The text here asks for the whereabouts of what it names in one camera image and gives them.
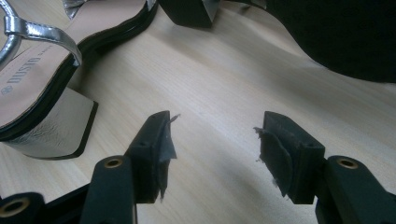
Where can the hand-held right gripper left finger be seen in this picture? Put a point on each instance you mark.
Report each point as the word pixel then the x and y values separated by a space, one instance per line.
pixel 149 155

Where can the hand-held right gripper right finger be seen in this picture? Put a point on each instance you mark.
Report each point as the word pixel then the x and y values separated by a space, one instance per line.
pixel 292 161

